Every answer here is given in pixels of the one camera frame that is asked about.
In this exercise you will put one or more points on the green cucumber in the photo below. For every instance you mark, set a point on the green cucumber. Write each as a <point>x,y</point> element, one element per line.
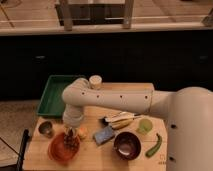
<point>149,153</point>

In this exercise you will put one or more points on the blue sponge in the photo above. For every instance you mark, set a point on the blue sponge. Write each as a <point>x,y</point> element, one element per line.
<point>104,135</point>

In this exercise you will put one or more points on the red bowl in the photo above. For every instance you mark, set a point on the red bowl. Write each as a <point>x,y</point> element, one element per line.
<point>59,152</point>

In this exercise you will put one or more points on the white cylindrical container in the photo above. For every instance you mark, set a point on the white cylindrical container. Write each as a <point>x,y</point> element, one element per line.
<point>95,82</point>

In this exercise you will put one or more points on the green plastic tray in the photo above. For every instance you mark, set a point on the green plastic tray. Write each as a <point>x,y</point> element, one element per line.
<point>51,104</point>

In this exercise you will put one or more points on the dark purple grapes bunch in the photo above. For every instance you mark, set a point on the dark purple grapes bunch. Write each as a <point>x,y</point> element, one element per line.
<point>70,139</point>

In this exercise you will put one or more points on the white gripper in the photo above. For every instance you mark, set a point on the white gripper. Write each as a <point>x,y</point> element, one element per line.
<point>73,116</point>

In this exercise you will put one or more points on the black chair back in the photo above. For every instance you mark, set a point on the black chair back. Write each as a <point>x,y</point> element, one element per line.
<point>23,145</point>

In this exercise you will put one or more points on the small metal cup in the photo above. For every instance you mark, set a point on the small metal cup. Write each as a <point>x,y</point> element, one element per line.
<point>46,129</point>

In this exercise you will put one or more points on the light green cup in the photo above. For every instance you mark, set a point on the light green cup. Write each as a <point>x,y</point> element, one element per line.
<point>145,126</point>

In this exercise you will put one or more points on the orange peach fruit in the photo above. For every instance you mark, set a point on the orange peach fruit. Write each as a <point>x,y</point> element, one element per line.
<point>82,132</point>

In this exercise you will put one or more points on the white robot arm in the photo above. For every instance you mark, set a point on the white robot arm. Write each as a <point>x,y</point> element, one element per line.
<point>188,112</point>

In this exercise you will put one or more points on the yellow banana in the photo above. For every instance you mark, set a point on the yellow banana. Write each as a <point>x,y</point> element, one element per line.
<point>121,124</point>

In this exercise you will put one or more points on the dark purple bowl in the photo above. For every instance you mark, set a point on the dark purple bowl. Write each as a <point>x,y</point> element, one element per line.
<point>127,146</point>

